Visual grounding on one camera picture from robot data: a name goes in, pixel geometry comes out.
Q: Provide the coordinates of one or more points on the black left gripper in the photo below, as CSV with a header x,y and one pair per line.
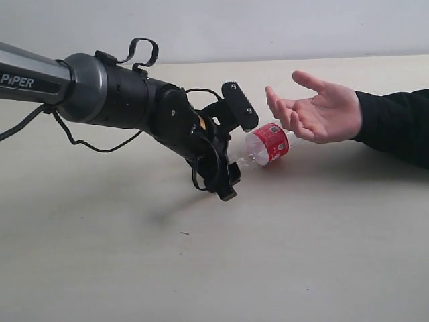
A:
x,y
200,136

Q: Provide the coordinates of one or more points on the clear bottle red label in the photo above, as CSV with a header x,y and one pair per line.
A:
x,y
262,146

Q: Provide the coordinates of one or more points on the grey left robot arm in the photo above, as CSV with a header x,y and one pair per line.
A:
x,y
96,89

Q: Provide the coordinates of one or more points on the black sleeved forearm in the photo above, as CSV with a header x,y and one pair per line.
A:
x,y
396,124

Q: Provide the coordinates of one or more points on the open bare human hand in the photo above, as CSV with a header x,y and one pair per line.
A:
x,y
333,115

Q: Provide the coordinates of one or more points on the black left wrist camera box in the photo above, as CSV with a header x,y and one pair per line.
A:
x,y
239,110

